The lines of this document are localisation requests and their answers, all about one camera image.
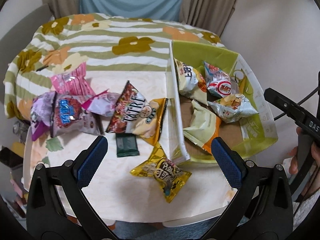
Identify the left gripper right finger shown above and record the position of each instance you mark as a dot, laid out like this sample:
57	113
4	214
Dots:
262	206

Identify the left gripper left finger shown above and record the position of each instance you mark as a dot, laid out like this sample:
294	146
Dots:
57	208

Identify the red blue snack bag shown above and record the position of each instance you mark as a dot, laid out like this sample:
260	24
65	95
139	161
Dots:
68	115

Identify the purple snack bag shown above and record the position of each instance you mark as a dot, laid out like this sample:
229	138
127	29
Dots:
41	114

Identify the yellow Pillows snack bag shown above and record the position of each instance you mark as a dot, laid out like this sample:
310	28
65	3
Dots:
167	174

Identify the pink white small packet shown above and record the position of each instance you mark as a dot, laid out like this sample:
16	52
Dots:
102	104

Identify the red Tatire chips bag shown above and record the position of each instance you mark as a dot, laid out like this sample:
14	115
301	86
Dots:
133	114

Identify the pink snack bag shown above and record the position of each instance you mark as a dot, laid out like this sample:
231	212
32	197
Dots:
73	83

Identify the right hand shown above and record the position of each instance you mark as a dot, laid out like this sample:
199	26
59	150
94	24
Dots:
303	166

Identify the yellow cushion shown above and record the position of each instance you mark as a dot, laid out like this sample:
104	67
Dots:
18	148

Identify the silver potato chips bag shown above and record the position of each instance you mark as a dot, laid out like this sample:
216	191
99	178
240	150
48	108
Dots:
232	108

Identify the floral white tablecloth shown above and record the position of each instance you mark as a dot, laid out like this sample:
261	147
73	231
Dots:
113	192

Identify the dark green flat packet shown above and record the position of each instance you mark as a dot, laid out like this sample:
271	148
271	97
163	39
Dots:
126	145

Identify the red white snack bag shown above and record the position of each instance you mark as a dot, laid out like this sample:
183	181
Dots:
218	82

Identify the pale green orange bag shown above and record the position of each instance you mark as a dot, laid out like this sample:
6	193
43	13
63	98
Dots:
204	127

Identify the green cardboard box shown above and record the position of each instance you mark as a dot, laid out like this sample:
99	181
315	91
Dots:
248	136

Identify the white yellow chips bag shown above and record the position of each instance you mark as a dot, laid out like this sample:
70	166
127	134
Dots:
191	83

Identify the beige curtain right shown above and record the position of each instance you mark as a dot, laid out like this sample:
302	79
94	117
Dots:
211	15

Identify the floral striped blanket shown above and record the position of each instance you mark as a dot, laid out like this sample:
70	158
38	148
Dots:
104	43

